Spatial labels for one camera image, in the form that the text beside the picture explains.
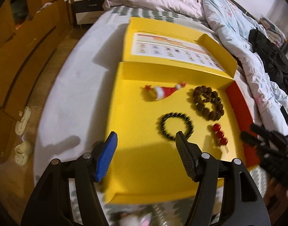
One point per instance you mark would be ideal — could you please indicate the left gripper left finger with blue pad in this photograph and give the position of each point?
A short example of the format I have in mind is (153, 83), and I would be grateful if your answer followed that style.
(49, 203)

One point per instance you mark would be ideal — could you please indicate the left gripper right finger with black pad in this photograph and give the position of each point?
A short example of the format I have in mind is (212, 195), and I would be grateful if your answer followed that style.
(242, 202)

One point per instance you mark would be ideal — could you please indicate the red santa hat clip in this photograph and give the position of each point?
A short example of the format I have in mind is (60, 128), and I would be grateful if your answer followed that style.
(158, 92)

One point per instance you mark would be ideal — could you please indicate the white plush bunny with carrot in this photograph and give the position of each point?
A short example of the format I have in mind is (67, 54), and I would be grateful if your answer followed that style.
(131, 219)

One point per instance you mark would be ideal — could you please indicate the person's hand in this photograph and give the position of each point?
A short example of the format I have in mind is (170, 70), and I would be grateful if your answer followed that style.
(276, 196)

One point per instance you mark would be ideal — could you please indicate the leaf patterned bed blanket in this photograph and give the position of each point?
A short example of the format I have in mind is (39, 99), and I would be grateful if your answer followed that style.
(76, 112)

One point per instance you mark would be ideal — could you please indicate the light blue patterned duvet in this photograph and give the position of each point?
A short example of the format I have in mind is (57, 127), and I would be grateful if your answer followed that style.
(232, 27)

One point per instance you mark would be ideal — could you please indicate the yellow cardboard box with lid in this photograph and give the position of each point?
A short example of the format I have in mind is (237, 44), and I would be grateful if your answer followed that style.
(146, 167)

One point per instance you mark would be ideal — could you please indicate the black garment on bed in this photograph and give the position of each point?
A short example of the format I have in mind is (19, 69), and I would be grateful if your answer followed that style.
(274, 60)

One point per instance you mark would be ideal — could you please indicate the cream slipper far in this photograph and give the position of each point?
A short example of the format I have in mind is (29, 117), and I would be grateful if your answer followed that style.
(21, 125)

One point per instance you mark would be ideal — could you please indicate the bedside nightstand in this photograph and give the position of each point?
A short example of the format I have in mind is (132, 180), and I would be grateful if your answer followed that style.
(88, 11)

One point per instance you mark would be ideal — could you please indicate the wooden wardrobe with drawers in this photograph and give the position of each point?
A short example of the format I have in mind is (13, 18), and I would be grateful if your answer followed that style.
(30, 31)

